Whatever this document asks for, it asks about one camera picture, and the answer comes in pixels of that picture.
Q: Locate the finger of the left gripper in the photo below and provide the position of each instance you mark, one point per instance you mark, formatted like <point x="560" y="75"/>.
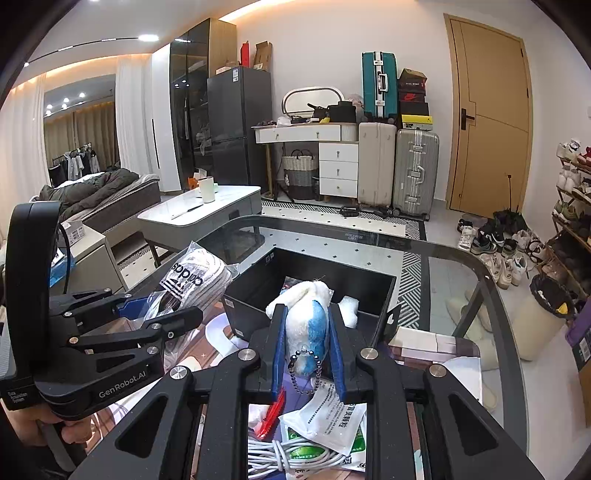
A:
<point x="88" y="306"/>
<point x="155" y="331"/>

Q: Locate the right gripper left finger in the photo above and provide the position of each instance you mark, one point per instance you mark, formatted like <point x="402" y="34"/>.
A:
<point x="270" y="344"/>

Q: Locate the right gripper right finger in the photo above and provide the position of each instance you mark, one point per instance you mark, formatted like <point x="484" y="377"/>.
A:
<point x="351" y="383"/>

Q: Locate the white printed mask pack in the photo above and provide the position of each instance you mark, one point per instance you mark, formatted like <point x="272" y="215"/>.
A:
<point x="327" y="421"/>

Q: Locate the white adidas sock pack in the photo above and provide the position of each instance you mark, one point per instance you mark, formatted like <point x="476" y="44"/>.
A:
<point x="197" y="278"/>

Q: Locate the red white balloon pack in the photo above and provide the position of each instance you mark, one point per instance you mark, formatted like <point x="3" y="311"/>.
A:
<point x="265" y="427"/>

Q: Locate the green white mask pack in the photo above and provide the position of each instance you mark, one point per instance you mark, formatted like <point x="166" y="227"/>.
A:
<point x="323" y="449"/>

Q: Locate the person's left hand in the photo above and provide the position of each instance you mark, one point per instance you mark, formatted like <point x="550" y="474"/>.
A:
<point x="26" y="424"/>

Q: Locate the anime printed desk mat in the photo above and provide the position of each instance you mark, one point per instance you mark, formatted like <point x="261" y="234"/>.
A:
<point x="209" y="344"/>

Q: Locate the black cardboard box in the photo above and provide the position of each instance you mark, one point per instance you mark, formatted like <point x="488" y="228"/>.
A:
<point x="300" y="281"/>

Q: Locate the white coffee table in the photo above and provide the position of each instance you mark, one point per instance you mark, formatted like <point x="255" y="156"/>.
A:
<point x="175" y="223"/>

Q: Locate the white cup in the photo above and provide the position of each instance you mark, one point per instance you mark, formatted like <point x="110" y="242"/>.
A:
<point x="206" y="188"/>

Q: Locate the woven laundry basket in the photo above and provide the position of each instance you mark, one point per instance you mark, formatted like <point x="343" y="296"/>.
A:
<point x="301" y="172"/>

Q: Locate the white trash bin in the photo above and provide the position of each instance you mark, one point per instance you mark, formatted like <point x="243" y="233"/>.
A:
<point x="543" y="312"/>

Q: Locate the pile of shoes on floor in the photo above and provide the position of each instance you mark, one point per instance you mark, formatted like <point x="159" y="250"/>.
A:
<point x="505" y="244"/>

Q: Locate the white vanity desk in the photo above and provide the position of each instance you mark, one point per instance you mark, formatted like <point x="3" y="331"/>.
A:
<point x="338" y="152"/>

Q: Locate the beige suitcase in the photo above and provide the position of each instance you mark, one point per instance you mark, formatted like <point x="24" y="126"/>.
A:
<point x="377" y="142"/>

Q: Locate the silver suitcase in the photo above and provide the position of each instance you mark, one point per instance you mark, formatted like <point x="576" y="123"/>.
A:
<point x="415" y="172"/>

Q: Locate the black refrigerator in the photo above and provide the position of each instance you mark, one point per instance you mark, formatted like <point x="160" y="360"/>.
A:
<point x="238" y="100"/>

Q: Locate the oval vanity mirror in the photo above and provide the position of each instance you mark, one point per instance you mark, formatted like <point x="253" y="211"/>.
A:
<point x="305" y="102"/>

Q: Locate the wooden shoe rack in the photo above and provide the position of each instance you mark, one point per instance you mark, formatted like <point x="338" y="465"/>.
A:
<point x="569" y="248"/>

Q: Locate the stacked shoe boxes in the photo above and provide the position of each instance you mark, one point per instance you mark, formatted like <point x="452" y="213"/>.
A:
<point x="413" y="105"/>

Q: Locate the teal suitcase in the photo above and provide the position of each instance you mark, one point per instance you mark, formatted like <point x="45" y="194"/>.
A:
<point x="380" y="86"/>

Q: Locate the yellow wooden door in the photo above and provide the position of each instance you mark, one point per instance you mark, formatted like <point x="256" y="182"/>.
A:
<point x="492" y="129"/>

